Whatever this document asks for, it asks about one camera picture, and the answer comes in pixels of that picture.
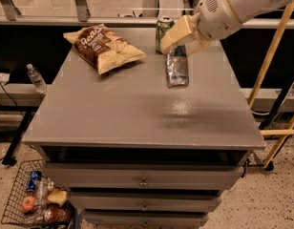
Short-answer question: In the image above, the black wire basket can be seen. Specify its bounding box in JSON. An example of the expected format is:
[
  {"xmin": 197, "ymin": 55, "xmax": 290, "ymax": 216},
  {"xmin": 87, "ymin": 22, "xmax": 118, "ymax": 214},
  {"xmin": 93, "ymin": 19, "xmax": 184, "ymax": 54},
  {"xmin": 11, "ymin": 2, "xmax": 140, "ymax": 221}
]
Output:
[{"xmin": 1, "ymin": 159, "xmax": 74, "ymax": 229}]

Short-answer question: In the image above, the blue silver redbull can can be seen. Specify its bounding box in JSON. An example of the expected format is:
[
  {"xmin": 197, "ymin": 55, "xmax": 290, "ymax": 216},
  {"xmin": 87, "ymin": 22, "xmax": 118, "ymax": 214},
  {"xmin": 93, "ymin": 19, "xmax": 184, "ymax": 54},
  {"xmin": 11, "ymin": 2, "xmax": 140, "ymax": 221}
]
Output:
[{"xmin": 164, "ymin": 46, "xmax": 189, "ymax": 88}]

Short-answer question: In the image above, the brown yellow chip bag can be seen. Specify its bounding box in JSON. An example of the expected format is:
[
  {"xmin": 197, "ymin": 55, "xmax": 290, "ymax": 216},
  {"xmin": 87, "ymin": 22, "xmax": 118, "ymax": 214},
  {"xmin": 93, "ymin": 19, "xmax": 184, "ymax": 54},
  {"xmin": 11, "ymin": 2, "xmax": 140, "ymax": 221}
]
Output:
[{"xmin": 63, "ymin": 24, "xmax": 146, "ymax": 74}]

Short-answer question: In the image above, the clear bottle in basket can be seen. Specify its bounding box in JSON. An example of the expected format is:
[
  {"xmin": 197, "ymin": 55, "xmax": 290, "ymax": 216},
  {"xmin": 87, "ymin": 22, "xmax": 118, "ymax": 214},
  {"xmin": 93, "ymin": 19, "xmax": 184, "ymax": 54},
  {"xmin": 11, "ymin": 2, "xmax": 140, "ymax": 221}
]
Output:
[{"xmin": 35, "ymin": 177, "xmax": 54, "ymax": 205}]

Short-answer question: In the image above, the yellow wooden frame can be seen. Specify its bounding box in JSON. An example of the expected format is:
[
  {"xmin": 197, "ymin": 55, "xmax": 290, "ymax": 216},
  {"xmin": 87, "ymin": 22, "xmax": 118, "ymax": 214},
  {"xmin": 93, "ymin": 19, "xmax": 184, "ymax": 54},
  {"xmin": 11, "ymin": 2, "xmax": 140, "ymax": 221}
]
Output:
[{"xmin": 247, "ymin": 1, "xmax": 294, "ymax": 171}]

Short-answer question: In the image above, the red packet in basket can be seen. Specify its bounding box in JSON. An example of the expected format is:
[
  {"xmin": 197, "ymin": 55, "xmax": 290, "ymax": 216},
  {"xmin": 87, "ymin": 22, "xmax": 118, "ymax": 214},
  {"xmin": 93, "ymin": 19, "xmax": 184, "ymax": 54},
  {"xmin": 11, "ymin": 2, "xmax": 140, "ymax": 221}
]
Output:
[{"xmin": 44, "ymin": 206, "xmax": 71, "ymax": 223}]

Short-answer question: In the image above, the yellow sponge in basket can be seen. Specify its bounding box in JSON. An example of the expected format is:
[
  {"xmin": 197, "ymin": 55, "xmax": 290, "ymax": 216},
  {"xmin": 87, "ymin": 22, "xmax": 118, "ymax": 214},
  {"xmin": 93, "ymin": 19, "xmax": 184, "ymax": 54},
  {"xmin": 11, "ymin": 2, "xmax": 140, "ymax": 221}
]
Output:
[{"xmin": 48, "ymin": 189, "xmax": 67, "ymax": 207}]

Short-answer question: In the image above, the green soda can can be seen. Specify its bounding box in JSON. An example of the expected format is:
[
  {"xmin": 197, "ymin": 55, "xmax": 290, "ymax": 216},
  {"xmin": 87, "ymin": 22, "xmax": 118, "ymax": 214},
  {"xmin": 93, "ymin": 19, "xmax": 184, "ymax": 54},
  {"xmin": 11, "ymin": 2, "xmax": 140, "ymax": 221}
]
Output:
[{"xmin": 156, "ymin": 16, "xmax": 175, "ymax": 52}]

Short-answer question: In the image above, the clear plastic water bottle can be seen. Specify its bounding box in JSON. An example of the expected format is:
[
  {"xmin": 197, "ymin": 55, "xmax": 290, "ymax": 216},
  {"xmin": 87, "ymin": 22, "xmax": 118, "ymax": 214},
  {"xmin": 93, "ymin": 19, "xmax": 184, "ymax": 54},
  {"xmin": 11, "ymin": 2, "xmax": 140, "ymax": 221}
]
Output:
[{"xmin": 27, "ymin": 64, "xmax": 47, "ymax": 94}]

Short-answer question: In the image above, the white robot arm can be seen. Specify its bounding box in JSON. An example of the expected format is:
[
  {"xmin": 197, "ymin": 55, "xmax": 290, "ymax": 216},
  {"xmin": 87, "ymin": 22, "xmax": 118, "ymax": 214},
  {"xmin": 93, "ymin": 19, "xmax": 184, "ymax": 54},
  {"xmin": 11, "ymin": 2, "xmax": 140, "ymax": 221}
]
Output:
[{"xmin": 160, "ymin": 0, "xmax": 294, "ymax": 55}]

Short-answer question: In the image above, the grey drawer cabinet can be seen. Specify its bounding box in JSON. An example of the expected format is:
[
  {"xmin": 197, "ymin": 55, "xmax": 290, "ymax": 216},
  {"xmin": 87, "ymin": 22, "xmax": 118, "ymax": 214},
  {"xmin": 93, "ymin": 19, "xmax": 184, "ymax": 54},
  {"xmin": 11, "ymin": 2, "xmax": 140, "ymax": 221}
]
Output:
[{"xmin": 24, "ymin": 28, "xmax": 264, "ymax": 228}]

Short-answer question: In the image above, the red apple in basket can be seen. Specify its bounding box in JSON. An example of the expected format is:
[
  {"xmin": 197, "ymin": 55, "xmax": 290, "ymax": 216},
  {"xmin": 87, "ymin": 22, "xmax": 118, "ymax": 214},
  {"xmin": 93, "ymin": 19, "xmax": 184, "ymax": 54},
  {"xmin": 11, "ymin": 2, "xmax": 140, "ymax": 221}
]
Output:
[{"xmin": 22, "ymin": 196, "xmax": 35, "ymax": 213}]

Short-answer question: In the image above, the grey side bench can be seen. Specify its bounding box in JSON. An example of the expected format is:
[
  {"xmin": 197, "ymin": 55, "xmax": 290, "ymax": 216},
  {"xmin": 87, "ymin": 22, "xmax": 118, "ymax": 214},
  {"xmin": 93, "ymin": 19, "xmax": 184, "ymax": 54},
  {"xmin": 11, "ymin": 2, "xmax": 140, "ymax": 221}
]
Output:
[{"xmin": 0, "ymin": 84, "xmax": 45, "ymax": 166}]

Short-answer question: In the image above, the blue can in basket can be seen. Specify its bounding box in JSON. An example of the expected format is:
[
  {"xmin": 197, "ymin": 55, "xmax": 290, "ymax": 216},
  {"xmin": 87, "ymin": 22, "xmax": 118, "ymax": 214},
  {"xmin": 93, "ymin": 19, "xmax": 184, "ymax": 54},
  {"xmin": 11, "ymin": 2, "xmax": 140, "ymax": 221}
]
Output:
[{"xmin": 26, "ymin": 171, "xmax": 42, "ymax": 192}]

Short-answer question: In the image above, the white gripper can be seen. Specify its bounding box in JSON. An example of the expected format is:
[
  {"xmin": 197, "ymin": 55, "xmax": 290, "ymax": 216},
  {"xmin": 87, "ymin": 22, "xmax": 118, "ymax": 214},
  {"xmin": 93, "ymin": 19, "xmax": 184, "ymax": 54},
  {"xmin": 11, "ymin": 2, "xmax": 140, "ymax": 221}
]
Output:
[{"xmin": 160, "ymin": 0, "xmax": 242, "ymax": 56}]

